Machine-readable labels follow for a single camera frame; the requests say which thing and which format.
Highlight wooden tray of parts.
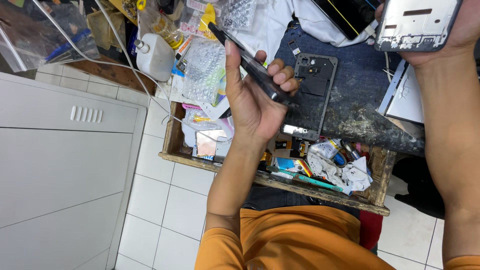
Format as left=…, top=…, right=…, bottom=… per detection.
left=158, top=100, right=397, bottom=217

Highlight white box with colourful print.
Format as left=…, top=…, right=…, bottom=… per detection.
left=198, top=69, right=242, bottom=121

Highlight teal toothbrush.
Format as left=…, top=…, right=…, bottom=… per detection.
left=266, top=166, right=354, bottom=196

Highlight white plastic bottle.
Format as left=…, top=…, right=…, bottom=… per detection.
left=134, top=33, right=176, bottom=83

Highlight red cloth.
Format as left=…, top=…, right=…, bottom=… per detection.
left=358, top=209, right=385, bottom=252

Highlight person's right hand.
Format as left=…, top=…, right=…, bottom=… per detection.
left=374, top=0, right=480, bottom=69

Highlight yellow tape roll in bag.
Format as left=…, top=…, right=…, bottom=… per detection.
left=137, top=0, right=185, bottom=51

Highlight black phone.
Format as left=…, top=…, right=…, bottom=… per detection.
left=208, top=22, right=292, bottom=109

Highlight dark denim work mat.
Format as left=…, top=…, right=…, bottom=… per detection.
left=274, top=22, right=427, bottom=157

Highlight silver phone frame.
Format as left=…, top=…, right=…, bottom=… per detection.
left=374, top=0, right=464, bottom=53

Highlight small card tray part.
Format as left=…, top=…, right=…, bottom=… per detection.
left=287, top=39, right=302, bottom=57

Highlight yellow plastic opening tool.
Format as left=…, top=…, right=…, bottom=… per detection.
left=198, top=2, right=218, bottom=41

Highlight black and orange flex part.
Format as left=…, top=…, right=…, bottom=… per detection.
left=273, top=138, right=310, bottom=160

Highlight white cloth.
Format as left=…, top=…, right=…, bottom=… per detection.
left=232, top=0, right=380, bottom=65

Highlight dark jeans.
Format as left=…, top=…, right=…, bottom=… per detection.
left=241, top=184, right=361, bottom=219

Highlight white cable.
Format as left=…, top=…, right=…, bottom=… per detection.
left=32, top=0, right=234, bottom=146

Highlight small bubble wrap bag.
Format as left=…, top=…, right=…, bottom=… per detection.
left=220, top=0, right=258, bottom=31

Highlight black phone back frame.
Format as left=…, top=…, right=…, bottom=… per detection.
left=279, top=53, right=338, bottom=142

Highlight person's left hand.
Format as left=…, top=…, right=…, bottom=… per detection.
left=224, top=39, right=301, bottom=146

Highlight copper-coloured screen part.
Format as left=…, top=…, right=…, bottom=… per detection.
left=194, top=129, right=229, bottom=159

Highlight large bubble wrap bag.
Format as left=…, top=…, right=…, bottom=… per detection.
left=181, top=37, right=228, bottom=106

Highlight clear plastic bag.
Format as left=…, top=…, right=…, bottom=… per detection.
left=0, top=0, right=102, bottom=73

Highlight black smartphone with cracked screen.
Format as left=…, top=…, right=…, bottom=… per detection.
left=310, top=0, right=380, bottom=41

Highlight white cabinet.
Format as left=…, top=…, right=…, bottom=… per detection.
left=0, top=71, right=148, bottom=270

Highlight dirty white rag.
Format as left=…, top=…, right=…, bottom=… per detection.
left=306, top=151, right=374, bottom=193

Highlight orange shirt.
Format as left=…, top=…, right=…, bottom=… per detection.
left=194, top=205, right=480, bottom=270

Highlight silver metal plate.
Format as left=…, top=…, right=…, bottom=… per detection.
left=377, top=58, right=427, bottom=125

